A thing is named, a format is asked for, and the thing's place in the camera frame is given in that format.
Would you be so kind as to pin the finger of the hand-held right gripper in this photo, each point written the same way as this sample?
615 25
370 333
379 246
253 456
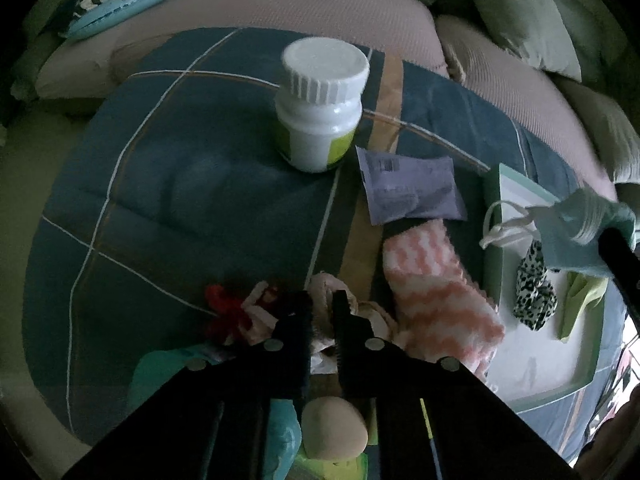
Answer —
617 255

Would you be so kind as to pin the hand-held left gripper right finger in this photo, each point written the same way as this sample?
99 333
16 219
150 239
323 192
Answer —
345 330

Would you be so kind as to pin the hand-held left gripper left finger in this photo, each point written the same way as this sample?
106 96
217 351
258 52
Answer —
300 322

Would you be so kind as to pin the pale floral scrunchie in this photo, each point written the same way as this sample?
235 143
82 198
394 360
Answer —
322 310

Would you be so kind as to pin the lime green cloth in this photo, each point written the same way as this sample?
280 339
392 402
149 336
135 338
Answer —
582 300

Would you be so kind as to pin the blue face mask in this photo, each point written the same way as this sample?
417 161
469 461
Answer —
565 230

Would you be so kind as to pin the leopard print scrunchie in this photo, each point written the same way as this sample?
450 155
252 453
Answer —
535 290

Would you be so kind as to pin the pink white fluffy cloth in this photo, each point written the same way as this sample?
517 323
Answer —
435 290

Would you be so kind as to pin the white tray with teal rim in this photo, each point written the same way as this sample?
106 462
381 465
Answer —
530 365

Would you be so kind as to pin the green tissue pack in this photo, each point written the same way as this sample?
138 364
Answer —
330 470

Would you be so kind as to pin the beige makeup sponge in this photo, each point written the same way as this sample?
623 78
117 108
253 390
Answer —
335 430

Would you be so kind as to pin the grey square pillow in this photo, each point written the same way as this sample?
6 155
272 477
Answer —
610 125
520 15

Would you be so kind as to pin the teal tissue packet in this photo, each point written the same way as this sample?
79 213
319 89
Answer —
155 370

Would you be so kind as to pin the lavender foil packet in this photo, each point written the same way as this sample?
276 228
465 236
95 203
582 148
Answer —
410 187

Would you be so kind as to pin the blue plaid blanket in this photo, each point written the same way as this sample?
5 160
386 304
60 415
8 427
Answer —
175 185

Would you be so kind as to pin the pink ribbed seat cushion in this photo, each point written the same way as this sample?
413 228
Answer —
275 5
525 90

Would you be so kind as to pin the white bottle with green label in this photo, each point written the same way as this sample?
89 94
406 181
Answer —
320 125

